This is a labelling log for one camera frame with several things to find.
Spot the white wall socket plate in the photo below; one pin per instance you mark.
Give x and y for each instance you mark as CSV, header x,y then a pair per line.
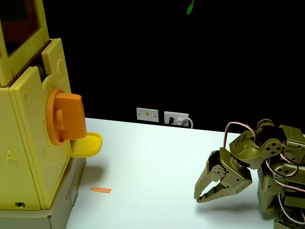
x,y
147,114

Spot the yellow dispensing tray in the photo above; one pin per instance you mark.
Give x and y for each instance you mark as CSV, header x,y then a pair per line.
x,y
88,145

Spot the orange vending machine knob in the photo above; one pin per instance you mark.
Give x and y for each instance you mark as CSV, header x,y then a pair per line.
x,y
69,117

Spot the white wall socket with plugs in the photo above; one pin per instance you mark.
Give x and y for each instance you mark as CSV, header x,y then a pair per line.
x,y
168,114

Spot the yellow toy vending machine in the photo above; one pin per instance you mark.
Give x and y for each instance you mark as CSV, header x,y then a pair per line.
x,y
23,143

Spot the green leaf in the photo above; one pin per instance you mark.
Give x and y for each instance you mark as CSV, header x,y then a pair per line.
x,y
190,9

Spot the cardboard box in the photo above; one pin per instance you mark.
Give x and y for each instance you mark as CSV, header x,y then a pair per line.
x,y
64,202

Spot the orange paper arrow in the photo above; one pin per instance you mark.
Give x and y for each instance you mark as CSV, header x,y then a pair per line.
x,y
101,190

